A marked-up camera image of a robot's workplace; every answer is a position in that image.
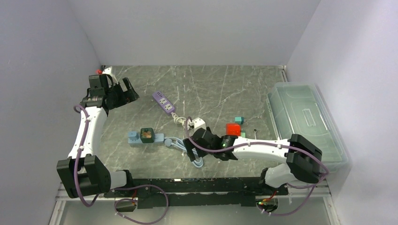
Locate light blue cable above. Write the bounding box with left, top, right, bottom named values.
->
left=164, top=136, right=205, bottom=169

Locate red plug adapter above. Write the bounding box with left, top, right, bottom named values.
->
left=226, top=123, right=241, bottom=136

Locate teal plug adapter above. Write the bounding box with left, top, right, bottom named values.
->
left=234, top=116, right=245, bottom=125

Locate light blue charger plug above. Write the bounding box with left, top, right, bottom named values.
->
left=128, top=131, right=139, bottom=142

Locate dark green plug adapter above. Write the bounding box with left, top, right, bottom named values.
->
left=140, top=127, right=155, bottom=143

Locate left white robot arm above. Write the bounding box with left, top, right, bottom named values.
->
left=56, top=74, right=139, bottom=200

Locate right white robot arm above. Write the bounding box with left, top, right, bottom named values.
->
left=183, top=128, right=329, bottom=195

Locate clear plastic storage bin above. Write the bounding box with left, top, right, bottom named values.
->
left=268, top=82, right=348, bottom=173

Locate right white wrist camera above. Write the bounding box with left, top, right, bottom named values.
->
left=188, top=118, right=207, bottom=132

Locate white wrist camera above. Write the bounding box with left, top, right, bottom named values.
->
left=96, top=66, right=119, bottom=86
left=188, top=118, right=207, bottom=132

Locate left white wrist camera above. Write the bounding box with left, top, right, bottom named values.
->
left=96, top=66, right=119, bottom=86

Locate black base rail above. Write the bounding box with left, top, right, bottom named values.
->
left=104, top=177, right=289, bottom=209

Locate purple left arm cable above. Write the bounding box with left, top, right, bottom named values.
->
left=72, top=105, right=169, bottom=225

